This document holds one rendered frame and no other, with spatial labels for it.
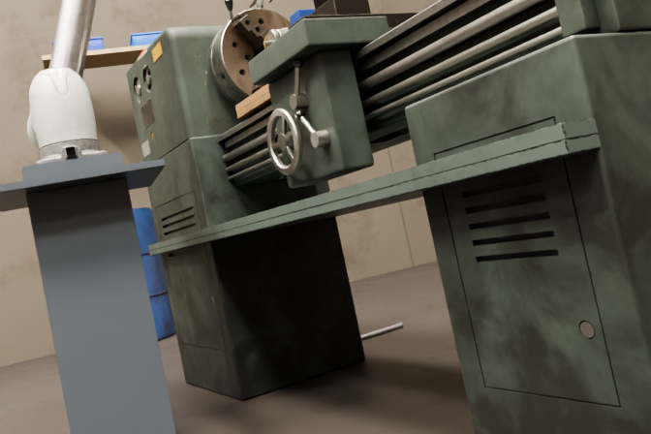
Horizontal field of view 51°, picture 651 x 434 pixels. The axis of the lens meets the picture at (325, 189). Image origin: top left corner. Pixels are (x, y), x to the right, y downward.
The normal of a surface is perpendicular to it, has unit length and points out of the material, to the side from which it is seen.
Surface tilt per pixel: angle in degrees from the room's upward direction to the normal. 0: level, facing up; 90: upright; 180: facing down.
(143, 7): 90
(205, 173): 90
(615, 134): 90
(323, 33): 90
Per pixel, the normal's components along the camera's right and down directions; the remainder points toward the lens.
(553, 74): -0.85, 0.15
